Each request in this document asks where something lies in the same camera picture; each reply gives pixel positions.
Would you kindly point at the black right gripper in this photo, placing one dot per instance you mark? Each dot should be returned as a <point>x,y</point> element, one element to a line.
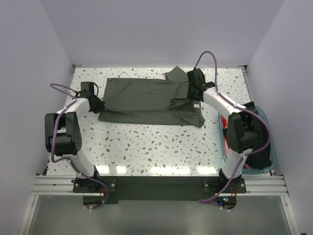
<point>190,96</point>

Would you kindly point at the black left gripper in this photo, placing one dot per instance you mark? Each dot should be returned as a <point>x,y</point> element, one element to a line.
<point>100,106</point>

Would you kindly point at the grey green t shirt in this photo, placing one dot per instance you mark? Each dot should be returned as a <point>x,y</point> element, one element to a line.
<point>151,101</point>

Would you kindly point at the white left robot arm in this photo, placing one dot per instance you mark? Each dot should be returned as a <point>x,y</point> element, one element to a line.
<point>63,139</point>

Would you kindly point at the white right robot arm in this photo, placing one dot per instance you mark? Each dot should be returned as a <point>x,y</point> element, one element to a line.
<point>246,132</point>

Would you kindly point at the teal plastic laundry basket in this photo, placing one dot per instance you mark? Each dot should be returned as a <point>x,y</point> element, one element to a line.
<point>223,140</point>

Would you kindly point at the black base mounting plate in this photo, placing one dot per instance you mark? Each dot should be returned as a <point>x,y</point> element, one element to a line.
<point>154,188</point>

